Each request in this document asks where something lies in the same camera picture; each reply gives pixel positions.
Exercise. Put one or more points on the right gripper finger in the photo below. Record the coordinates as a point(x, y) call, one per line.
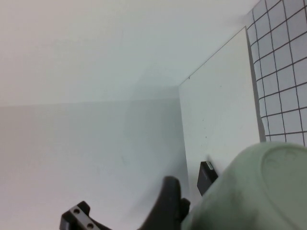
point(165, 203)

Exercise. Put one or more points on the light green plastic cup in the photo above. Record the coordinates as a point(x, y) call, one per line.
point(239, 191)

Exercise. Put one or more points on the small black box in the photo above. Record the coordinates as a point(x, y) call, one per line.
point(205, 178)

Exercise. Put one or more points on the white grid pattern tablecloth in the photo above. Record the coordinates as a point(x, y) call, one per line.
point(280, 60)

